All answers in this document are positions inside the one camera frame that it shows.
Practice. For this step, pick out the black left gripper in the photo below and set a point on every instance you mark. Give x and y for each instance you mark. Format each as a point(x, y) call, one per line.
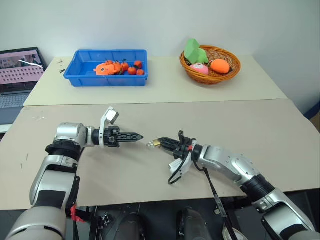
point(112, 140)

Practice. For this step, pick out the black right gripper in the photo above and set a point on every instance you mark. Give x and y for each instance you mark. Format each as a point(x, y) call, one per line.
point(185, 146)

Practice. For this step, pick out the brass padlock with silver shackle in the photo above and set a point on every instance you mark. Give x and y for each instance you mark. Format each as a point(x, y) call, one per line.
point(156, 143)

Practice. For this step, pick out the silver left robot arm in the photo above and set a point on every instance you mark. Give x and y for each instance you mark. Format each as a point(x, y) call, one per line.
point(50, 180)

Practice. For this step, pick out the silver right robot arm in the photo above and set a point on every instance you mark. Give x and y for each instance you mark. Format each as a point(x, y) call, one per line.
point(225, 160)

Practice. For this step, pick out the small orange tangerine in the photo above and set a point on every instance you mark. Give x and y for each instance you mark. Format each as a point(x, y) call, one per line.
point(138, 64)
point(140, 72)
point(132, 71)
point(117, 66)
point(109, 62)
point(124, 67)

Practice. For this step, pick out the orange plush fish toy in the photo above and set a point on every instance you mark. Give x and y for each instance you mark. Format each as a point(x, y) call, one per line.
point(103, 69)

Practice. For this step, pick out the blue plastic bin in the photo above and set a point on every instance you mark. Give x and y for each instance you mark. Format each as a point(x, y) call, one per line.
point(82, 77)

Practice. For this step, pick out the orange wicker basket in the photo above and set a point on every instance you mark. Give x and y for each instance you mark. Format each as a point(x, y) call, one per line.
point(212, 78)

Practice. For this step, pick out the pink plush toy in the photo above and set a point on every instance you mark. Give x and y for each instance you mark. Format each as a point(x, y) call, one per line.
point(200, 69)

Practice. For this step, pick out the dark rounded shape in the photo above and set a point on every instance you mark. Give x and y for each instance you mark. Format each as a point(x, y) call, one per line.
point(127, 227)
point(193, 225)

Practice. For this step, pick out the orange plush fruit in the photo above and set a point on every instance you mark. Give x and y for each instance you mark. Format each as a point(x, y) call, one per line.
point(220, 66)

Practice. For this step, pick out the red tape piece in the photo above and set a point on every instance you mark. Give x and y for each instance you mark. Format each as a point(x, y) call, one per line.
point(75, 212)

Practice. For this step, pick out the small black screw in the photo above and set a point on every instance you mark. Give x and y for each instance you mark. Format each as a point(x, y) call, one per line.
point(60, 60)
point(62, 71)

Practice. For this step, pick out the green plush vegetable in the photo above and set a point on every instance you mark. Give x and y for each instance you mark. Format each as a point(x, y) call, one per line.
point(193, 51)

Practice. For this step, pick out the white round object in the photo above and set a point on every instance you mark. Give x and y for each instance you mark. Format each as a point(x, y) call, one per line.
point(240, 236)

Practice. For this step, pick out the open grey laptop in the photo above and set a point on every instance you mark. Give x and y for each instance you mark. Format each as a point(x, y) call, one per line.
point(17, 75)

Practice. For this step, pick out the blue board edge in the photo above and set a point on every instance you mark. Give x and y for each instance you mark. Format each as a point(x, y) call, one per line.
point(313, 110)

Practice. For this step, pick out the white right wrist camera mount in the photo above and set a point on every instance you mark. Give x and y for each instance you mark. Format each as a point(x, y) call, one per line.
point(175, 165)

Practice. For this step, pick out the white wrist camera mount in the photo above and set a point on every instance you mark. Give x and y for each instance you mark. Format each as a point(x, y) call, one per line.
point(102, 130)
point(175, 165)

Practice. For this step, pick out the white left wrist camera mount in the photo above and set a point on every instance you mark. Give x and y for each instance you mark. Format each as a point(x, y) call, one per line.
point(102, 130)

